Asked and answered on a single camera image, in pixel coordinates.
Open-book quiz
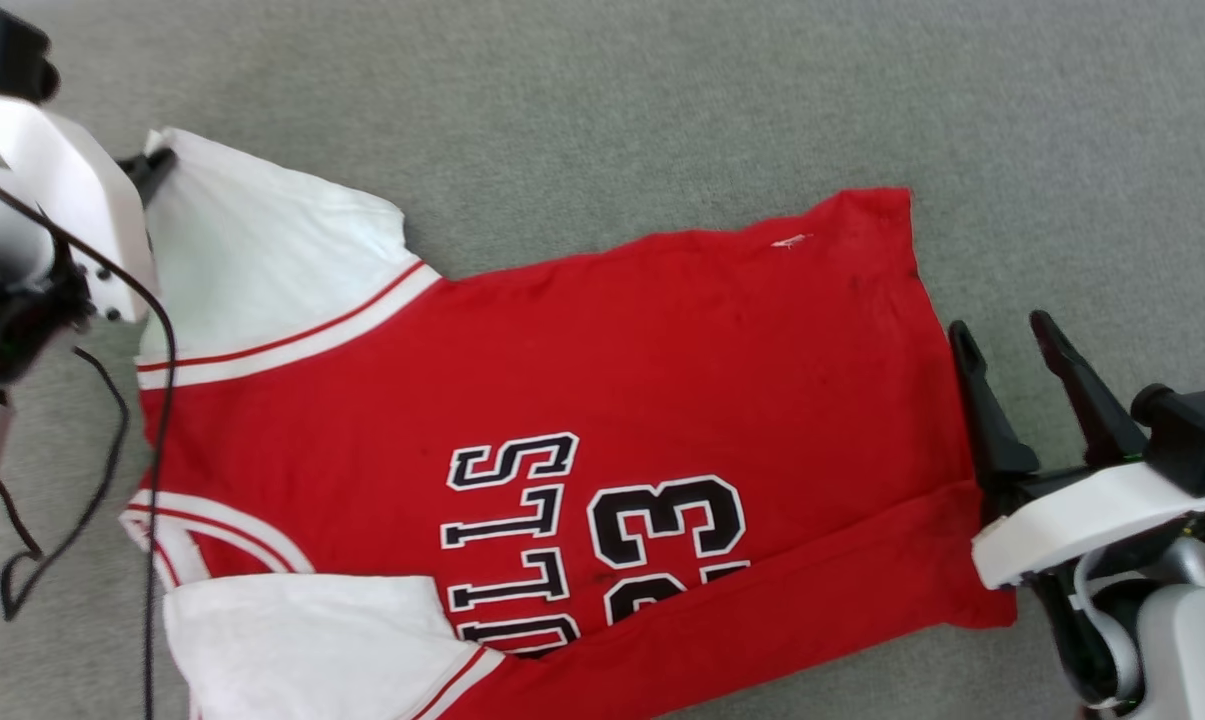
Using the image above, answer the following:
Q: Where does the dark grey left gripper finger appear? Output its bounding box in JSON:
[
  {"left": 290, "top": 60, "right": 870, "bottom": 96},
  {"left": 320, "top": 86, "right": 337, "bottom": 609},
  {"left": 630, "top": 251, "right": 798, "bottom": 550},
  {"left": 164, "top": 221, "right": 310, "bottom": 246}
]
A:
[{"left": 117, "top": 148, "right": 179, "bottom": 207}]

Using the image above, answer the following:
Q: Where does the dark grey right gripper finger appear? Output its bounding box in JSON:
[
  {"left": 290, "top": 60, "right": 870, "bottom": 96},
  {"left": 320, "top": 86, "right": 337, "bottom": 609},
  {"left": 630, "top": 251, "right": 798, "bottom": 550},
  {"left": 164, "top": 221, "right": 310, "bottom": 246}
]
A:
[
  {"left": 1029, "top": 310, "right": 1149, "bottom": 467},
  {"left": 948, "top": 320, "right": 1042, "bottom": 497}
]

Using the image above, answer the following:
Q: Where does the red white basketball jersey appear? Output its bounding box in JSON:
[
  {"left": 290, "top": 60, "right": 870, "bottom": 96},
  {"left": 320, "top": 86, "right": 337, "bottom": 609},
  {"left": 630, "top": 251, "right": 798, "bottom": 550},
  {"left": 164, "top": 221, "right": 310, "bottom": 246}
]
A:
[{"left": 120, "top": 128, "right": 1019, "bottom": 720}]

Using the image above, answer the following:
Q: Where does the grey fabric sofa cushion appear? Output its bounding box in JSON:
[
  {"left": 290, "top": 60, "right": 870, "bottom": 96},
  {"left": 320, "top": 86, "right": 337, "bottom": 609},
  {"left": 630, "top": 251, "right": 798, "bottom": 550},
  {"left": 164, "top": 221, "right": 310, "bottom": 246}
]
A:
[{"left": 0, "top": 0, "right": 1205, "bottom": 720}]

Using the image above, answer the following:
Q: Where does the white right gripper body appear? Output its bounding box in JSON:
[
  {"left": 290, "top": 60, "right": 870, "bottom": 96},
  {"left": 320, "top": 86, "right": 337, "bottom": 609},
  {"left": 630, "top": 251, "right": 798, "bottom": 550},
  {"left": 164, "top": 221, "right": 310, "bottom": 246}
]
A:
[{"left": 972, "top": 462, "right": 1205, "bottom": 592}]

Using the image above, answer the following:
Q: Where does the thin black cable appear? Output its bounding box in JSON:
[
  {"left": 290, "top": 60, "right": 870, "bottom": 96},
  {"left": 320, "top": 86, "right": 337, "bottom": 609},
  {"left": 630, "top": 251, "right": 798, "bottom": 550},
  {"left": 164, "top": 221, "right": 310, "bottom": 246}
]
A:
[
  {"left": 0, "top": 345, "right": 131, "bottom": 623},
  {"left": 0, "top": 165, "right": 179, "bottom": 720}
]

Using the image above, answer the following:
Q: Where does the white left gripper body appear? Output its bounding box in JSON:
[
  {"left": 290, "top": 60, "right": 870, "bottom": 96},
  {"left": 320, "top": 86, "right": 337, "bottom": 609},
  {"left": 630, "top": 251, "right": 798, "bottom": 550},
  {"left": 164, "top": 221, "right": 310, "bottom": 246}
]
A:
[{"left": 0, "top": 90, "right": 159, "bottom": 324}]

